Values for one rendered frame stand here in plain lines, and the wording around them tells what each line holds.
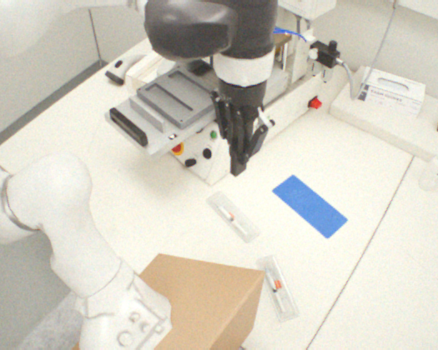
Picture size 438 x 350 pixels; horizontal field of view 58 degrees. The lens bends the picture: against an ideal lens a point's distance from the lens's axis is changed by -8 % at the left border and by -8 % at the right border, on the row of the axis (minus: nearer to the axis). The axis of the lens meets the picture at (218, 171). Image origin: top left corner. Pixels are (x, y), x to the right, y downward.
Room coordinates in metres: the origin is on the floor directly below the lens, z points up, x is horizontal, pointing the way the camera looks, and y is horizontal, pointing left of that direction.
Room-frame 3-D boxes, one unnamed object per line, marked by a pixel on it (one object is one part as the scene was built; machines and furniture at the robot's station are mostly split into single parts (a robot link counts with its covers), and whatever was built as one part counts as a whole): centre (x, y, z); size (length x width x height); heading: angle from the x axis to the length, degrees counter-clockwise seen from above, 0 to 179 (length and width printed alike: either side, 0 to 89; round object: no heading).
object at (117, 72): (1.35, 0.35, 0.79); 0.20 x 0.08 x 0.08; 144
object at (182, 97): (0.93, 0.11, 0.98); 0.20 x 0.17 x 0.03; 44
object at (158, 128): (0.90, 0.14, 0.97); 0.30 x 0.22 x 0.08; 134
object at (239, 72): (0.54, -0.04, 1.42); 0.13 x 0.12 x 0.05; 134
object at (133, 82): (1.27, 0.24, 0.80); 0.19 x 0.13 x 0.09; 144
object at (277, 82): (0.94, -0.10, 0.97); 0.26 x 0.05 x 0.07; 134
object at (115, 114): (0.80, 0.24, 0.99); 0.15 x 0.02 x 0.04; 44
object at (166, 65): (1.15, 0.09, 0.97); 0.25 x 0.05 x 0.07; 134
